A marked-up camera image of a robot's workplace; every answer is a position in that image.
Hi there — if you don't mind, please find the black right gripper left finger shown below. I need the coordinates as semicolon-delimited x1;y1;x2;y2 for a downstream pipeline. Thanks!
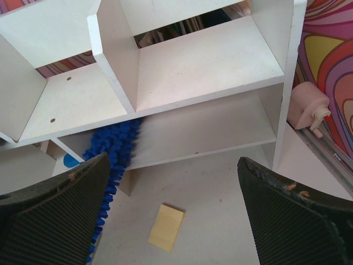
1;153;110;264

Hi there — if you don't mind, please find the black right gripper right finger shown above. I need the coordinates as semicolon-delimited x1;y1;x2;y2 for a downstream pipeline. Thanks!
237;157;352;264

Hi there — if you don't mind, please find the blue microfiber duster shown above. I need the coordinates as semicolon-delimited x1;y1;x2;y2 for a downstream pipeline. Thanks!
83;118;142;263

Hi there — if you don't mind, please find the white wooden bookshelf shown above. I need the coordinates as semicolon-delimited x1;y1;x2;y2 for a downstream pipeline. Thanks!
0;0;308;197

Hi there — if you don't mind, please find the blue pencil sharpener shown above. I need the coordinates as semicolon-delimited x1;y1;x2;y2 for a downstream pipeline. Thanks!
63;153;80;168

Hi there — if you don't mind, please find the yellow sticky note pad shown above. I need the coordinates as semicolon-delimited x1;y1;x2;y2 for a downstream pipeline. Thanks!
148;204;185;252

